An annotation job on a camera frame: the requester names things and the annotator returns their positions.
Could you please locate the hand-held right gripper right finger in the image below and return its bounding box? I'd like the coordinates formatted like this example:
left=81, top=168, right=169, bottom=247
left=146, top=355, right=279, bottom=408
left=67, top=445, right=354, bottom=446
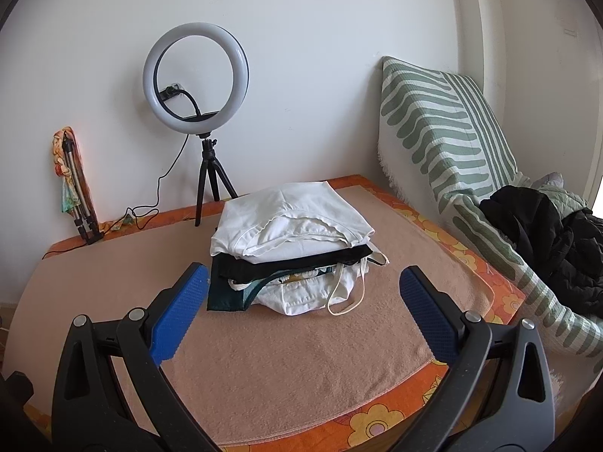
left=371, top=265, right=557, bottom=452

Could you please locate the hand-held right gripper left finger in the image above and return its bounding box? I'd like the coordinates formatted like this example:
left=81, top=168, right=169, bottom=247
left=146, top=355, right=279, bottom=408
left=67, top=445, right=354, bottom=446
left=51, top=262, right=223, bottom=452

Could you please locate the white t-shirt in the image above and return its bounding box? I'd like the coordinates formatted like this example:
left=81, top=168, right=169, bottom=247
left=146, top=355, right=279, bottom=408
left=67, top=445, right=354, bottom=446
left=210, top=181, right=376, bottom=264

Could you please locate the dark green garment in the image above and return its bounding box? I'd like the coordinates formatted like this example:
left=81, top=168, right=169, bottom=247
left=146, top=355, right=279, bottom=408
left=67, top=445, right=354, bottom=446
left=206, top=264, right=340, bottom=312

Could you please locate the orange floral bed sheet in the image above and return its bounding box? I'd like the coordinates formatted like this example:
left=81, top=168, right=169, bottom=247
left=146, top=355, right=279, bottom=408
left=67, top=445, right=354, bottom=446
left=23, top=175, right=528, bottom=452

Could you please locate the beige blanket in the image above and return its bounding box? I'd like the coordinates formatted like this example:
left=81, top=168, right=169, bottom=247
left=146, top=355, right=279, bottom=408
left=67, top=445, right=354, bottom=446
left=9, top=183, right=495, bottom=446

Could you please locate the silver folded tripod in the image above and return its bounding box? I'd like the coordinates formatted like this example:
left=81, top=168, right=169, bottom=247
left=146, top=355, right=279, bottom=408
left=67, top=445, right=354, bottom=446
left=61, top=139, right=105, bottom=246

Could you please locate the black jacket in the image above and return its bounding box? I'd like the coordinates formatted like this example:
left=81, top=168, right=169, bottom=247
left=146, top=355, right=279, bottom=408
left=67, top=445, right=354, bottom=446
left=479, top=185, right=603, bottom=314

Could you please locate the colourful knotted scarf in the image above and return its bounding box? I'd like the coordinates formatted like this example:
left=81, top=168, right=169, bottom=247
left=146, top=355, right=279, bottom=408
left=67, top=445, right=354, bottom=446
left=52, top=126, right=78, bottom=212

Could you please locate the pale green quilted garment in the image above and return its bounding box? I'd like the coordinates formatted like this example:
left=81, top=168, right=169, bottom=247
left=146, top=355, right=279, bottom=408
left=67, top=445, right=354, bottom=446
left=532, top=172, right=589, bottom=212

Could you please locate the green striped white blanket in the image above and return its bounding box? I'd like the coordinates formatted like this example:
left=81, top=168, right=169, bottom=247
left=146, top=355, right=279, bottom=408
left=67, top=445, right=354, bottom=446
left=377, top=55, right=603, bottom=357

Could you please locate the black power cable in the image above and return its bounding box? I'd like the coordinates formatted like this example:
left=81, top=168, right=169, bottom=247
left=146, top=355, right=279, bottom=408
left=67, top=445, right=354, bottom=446
left=41, top=134, right=190, bottom=261

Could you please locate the white ring light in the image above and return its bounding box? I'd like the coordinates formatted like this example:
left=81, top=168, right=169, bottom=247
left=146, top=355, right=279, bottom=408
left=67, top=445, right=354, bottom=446
left=142, top=22, right=249, bottom=135

